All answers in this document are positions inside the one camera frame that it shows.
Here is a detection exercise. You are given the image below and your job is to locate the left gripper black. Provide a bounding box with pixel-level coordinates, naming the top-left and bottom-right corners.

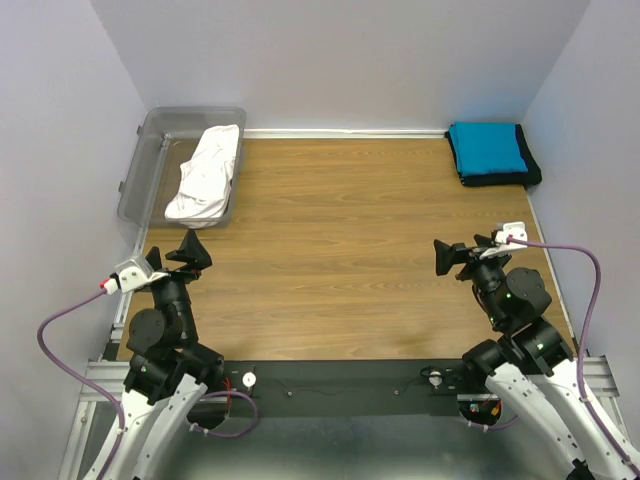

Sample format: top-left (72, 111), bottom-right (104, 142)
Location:
top-left (144, 227), bottom-right (212, 342)

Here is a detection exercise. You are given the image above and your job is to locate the clear plastic bin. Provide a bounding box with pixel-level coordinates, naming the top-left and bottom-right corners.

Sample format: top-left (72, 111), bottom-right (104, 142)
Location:
top-left (116, 105), bottom-right (248, 230)

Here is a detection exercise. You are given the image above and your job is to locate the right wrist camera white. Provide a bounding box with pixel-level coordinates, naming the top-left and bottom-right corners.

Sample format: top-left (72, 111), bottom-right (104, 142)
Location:
top-left (491, 221), bottom-right (528, 245)

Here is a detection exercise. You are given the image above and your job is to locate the folded blue t shirt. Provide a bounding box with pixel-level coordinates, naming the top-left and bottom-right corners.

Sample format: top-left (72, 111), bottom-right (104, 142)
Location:
top-left (449, 122), bottom-right (528, 177)

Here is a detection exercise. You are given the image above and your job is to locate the folded black t shirt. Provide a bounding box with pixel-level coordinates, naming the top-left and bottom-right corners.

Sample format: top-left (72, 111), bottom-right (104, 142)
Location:
top-left (445, 123), bottom-right (542, 187)

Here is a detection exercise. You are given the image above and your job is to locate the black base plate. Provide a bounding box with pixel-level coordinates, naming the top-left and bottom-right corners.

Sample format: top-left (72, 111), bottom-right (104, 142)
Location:
top-left (224, 359), bottom-right (509, 425)

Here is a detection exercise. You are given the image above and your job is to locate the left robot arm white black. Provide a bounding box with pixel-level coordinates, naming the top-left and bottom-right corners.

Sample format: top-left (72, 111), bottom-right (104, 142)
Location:
top-left (85, 229), bottom-right (224, 479)

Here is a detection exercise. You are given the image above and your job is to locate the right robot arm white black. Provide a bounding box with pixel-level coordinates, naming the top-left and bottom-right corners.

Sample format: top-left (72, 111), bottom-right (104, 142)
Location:
top-left (434, 222), bottom-right (639, 479)

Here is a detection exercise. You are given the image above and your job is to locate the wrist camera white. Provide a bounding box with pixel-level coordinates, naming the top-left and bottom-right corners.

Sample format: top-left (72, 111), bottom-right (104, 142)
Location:
top-left (100, 255), bottom-right (169, 295)
top-left (491, 221), bottom-right (528, 245)

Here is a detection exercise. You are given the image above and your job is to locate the aluminium frame rail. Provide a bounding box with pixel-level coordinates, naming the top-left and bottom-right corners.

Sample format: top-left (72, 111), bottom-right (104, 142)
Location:
top-left (58, 361), bottom-right (129, 479)

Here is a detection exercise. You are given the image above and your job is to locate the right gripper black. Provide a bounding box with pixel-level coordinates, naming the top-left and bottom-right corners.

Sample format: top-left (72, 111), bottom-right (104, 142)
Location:
top-left (432, 233), bottom-right (510, 326)

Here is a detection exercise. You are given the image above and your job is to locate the white t shirt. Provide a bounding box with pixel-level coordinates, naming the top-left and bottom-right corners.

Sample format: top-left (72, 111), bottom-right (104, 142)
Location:
top-left (164, 124), bottom-right (240, 228)

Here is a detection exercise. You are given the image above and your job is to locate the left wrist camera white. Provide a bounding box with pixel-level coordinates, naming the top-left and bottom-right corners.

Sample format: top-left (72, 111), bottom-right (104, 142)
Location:
top-left (100, 255), bottom-right (169, 295)

